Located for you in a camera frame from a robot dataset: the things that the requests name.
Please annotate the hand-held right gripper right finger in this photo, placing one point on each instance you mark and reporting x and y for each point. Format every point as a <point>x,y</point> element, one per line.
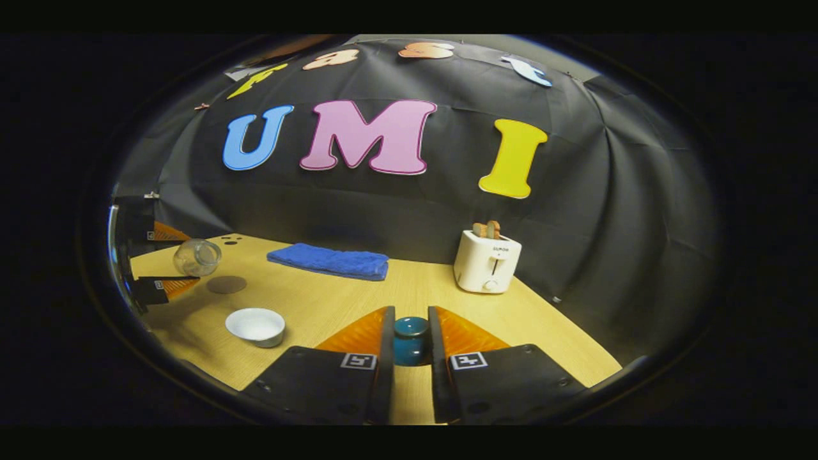
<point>439,390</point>

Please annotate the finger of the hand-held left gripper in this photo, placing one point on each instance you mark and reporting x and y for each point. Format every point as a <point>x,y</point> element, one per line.
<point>137,220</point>
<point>150,291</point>

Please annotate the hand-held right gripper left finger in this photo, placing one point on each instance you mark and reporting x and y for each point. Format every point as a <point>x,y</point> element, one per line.
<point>385,390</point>

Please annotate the teal teacup lid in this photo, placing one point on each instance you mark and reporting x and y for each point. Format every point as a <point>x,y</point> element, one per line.
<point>410,345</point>

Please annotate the clear plastic water bottle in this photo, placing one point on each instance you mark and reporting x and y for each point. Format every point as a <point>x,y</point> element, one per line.
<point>195,259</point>

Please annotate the round brown coaster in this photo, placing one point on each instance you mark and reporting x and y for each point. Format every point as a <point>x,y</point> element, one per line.
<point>226,285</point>

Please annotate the white toaster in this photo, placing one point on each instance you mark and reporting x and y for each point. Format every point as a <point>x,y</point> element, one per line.
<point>486,265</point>

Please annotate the blue towel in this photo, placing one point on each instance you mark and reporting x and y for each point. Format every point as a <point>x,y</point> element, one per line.
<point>332,262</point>

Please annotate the toast slice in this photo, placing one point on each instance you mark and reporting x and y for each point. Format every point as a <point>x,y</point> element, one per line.
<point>494,230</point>
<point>479,230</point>

